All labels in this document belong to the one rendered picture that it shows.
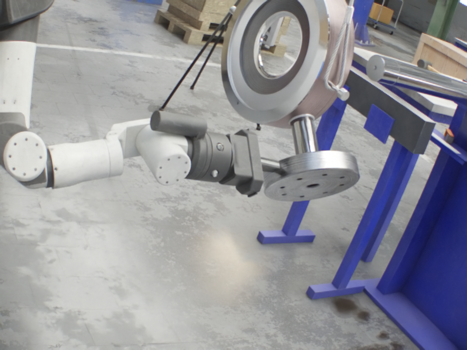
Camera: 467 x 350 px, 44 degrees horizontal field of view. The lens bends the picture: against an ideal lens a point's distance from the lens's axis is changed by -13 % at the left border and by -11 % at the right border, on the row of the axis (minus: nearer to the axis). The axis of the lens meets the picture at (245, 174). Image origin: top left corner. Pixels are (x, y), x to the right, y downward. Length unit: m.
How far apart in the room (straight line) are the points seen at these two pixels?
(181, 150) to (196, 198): 2.03
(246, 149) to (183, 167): 0.17
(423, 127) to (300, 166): 1.18
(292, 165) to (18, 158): 0.55
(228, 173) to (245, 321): 1.26
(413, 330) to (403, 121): 0.91
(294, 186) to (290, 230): 1.64
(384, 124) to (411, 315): 0.88
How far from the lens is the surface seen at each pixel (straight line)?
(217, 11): 6.09
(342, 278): 2.65
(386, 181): 2.47
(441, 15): 10.43
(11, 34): 0.98
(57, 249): 2.40
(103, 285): 2.27
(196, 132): 1.08
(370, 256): 3.08
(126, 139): 1.09
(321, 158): 1.22
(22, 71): 0.98
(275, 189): 1.28
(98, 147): 1.03
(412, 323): 2.73
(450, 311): 2.74
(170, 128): 1.05
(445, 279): 2.75
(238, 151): 1.15
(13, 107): 0.98
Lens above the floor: 1.35
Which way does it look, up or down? 23 degrees down
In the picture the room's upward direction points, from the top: 19 degrees clockwise
